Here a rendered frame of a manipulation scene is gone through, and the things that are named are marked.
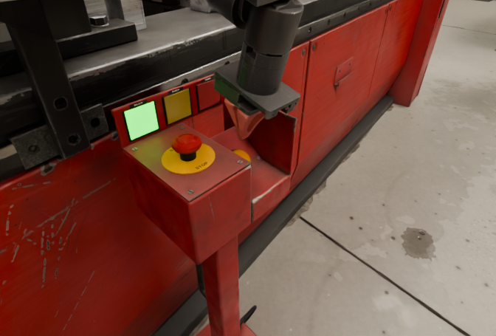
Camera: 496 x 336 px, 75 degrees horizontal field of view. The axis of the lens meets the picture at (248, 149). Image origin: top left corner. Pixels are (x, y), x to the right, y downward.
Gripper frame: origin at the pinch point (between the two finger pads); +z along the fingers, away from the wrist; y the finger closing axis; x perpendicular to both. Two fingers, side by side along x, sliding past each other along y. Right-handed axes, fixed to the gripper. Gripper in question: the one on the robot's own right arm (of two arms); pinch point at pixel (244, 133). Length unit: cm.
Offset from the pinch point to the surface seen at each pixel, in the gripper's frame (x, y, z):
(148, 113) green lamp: 9.6, 10.3, -0.7
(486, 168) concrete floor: -155, -45, 68
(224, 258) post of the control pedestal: 5.3, -6.6, 23.3
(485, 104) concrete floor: -239, -26, 72
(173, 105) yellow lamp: 5.5, 10.2, -0.5
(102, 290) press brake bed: 22.7, 6.6, 35.0
